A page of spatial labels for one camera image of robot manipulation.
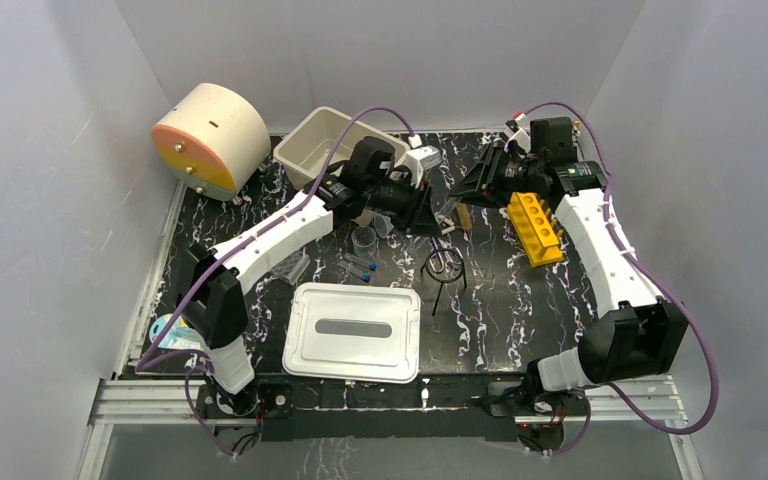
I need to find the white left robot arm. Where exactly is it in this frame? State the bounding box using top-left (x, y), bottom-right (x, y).
top-left (176, 136), bottom-right (441, 416)

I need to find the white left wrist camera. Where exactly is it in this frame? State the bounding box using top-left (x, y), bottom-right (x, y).
top-left (402, 146), bottom-right (442, 188)

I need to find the yellow test tube rack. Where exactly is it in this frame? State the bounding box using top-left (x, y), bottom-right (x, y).
top-left (507, 192), bottom-right (564, 268)

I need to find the aluminium frame rail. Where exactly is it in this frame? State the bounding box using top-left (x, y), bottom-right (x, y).
top-left (89, 375), bottom-right (688, 425)

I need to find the clear glass beaker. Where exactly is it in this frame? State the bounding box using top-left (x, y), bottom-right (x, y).
top-left (351, 226), bottom-right (378, 260)

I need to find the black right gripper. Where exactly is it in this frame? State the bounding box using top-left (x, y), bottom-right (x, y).
top-left (447, 142), bottom-right (543, 209)

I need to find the brown test tube brush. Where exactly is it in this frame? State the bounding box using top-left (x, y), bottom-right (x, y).
top-left (455, 203), bottom-right (473, 231)

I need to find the beige plastic bin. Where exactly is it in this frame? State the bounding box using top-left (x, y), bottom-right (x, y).
top-left (273, 107), bottom-right (410, 190)

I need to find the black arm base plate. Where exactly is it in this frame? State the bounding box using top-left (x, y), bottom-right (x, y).
top-left (195, 373), bottom-right (586, 446)

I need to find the black wire tripod stand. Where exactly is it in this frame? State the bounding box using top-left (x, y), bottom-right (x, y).
top-left (420, 247), bottom-right (468, 316)

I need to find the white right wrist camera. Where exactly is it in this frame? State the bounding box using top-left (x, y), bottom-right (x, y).
top-left (504, 112), bottom-right (531, 155)

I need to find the clear plastic funnel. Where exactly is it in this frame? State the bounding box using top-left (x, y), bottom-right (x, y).
top-left (372, 214), bottom-right (395, 239)

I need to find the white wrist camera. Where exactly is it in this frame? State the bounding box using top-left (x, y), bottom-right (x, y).
top-left (402, 146), bottom-right (442, 188)
top-left (504, 112), bottom-right (531, 155)

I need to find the blue capped tube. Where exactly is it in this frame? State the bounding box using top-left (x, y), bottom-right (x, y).
top-left (344, 253), bottom-right (378, 271)
top-left (338, 261), bottom-right (371, 283)

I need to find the white bin lid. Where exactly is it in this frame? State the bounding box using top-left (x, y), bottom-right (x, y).
top-left (282, 282), bottom-right (422, 384)

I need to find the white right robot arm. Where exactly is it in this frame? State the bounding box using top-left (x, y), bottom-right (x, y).
top-left (449, 114), bottom-right (688, 414)

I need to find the beige cylindrical centrifuge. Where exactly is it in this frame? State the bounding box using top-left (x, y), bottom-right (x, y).
top-left (150, 83), bottom-right (271, 205)

